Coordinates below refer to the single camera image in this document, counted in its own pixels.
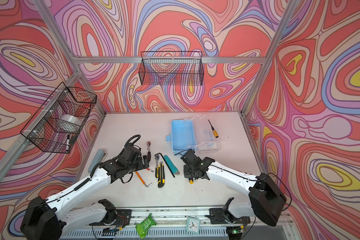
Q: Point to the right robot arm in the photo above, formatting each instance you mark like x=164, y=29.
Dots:
x=266, y=200

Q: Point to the black wire basket wall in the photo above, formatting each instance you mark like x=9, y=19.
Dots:
x=49, y=134
x=171, y=68

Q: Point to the large yellow black utility knife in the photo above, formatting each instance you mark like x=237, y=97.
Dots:
x=161, y=175

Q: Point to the black marker in basket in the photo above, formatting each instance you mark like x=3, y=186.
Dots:
x=68, y=143

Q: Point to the grey blue stapler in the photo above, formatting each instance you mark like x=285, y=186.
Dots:
x=99, y=157

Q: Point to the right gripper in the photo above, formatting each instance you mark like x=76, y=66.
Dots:
x=186, y=173

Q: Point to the grey tape roll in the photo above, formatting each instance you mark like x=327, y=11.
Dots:
x=71, y=119

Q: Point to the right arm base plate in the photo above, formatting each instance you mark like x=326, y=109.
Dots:
x=221, y=216

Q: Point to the teal utility knife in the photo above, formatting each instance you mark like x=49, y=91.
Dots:
x=171, y=166

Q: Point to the ratchet wrench dark handle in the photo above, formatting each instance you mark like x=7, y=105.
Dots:
x=149, y=151

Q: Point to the black wire basket back wall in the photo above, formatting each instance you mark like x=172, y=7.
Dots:
x=171, y=68

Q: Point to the small teal alarm clock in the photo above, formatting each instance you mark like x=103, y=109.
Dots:
x=193, y=225

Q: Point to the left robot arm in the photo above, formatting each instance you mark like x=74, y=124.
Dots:
x=55, y=216

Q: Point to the light blue plastic tool box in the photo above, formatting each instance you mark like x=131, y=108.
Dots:
x=193, y=133

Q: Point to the black wire basket left wall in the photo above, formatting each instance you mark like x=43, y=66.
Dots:
x=49, y=134

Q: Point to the small yellow handle screwdriver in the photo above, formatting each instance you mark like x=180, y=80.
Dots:
x=213, y=129

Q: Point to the black hex key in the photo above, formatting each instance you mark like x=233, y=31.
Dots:
x=165, y=161

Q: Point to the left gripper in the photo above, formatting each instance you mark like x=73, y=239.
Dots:
x=141, y=165

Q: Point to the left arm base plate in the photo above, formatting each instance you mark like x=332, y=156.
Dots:
x=117, y=218

